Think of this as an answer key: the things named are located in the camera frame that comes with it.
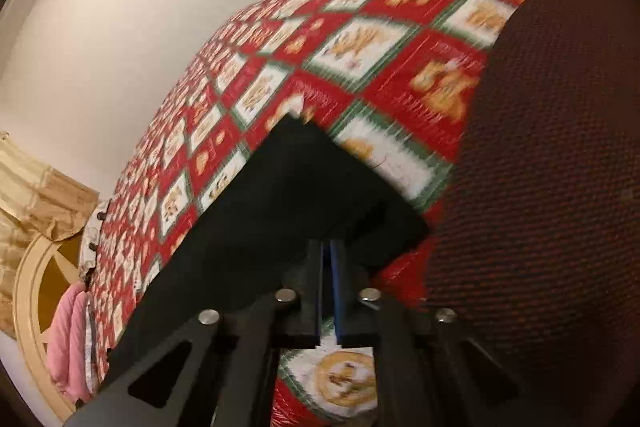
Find cream wooden bed headboard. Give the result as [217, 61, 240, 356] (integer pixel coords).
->
[12, 231, 90, 409]

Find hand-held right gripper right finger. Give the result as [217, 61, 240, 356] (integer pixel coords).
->
[329, 240, 523, 427]

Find black pants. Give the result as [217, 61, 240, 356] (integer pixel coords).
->
[106, 114, 432, 375]

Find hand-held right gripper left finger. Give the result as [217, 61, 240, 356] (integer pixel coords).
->
[65, 239, 324, 427]

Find red printed bear blanket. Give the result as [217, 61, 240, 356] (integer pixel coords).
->
[85, 0, 547, 427]

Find person's dark red knit clothing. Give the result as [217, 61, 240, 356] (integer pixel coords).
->
[424, 0, 640, 427]

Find white grey patterned pillow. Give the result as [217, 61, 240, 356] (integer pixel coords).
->
[80, 201, 111, 279]

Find folded pink blanket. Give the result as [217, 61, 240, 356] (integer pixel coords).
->
[47, 283, 93, 404]

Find cream patterned curtain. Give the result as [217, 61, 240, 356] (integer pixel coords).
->
[0, 132, 101, 339]

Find pale blue floral pillow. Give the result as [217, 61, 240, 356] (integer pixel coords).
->
[84, 301, 99, 395]

